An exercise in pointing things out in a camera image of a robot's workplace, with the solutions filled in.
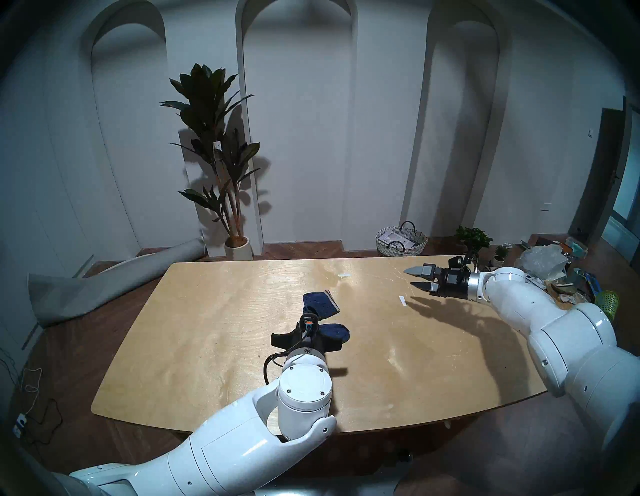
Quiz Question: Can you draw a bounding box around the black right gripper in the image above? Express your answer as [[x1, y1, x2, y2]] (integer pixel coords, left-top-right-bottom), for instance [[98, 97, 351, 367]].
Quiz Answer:
[[403, 264, 473, 302]]

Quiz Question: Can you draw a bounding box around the green plastic basket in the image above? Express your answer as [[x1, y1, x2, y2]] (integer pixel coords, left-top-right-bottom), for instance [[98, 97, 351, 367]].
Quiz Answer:
[[595, 290, 621, 321]]

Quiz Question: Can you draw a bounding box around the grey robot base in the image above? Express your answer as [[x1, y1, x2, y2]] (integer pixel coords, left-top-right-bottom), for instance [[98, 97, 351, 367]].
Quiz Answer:
[[255, 472, 408, 496]]

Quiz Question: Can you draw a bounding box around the light wooden table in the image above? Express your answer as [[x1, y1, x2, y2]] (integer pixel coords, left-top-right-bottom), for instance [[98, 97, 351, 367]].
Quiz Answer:
[[91, 255, 560, 437]]

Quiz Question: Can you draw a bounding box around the white plant pot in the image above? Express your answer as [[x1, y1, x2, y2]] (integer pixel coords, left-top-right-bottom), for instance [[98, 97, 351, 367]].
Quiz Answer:
[[224, 236, 254, 261]]

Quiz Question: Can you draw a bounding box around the rolled grey carpet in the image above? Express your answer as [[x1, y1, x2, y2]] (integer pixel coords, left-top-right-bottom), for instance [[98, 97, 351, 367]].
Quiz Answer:
[[27, 237, 207, 328]]

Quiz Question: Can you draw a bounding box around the wicker basket with handles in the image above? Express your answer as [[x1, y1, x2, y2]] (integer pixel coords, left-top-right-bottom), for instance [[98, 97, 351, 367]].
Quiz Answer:
[[375, 220, 429, 258]]

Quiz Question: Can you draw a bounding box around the small green potted plant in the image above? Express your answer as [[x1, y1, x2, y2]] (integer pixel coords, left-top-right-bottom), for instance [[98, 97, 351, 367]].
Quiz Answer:
[[456, 226, 493, 256]]

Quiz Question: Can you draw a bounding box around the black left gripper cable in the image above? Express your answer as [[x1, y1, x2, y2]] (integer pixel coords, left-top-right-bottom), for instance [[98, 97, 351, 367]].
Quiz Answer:
[[263, 345, 302, 386]]

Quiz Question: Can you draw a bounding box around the clear plastic bag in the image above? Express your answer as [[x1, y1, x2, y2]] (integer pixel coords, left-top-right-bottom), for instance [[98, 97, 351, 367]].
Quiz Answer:
[[517, 244, 570, 281]]

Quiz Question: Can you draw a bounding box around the dark door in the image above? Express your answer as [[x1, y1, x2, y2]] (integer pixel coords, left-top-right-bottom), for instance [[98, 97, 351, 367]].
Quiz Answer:
[[570, 107, 626, 241]]

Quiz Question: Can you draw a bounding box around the tall dark green plant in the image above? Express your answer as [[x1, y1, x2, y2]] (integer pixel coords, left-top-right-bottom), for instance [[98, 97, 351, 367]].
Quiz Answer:
[[160, 63, 262, 240]]

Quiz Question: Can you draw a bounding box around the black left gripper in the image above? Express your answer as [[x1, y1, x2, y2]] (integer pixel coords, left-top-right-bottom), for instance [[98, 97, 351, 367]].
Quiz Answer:
[[270, 325, 333, 355]]

